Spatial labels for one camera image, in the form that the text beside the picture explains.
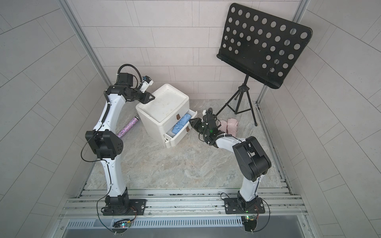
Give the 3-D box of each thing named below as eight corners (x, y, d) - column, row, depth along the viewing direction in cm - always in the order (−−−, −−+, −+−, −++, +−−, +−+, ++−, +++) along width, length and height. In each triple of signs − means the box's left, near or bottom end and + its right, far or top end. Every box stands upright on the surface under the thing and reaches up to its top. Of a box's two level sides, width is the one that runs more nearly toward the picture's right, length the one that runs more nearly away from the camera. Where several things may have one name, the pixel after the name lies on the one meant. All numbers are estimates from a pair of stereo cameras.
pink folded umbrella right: (226, 135, 99) (227, 133, 97) (226, 120, 107) (227, 118, 105) (237, 136, 99) (238, 134, 96) (237, 122, 107) (238, 119, 104)
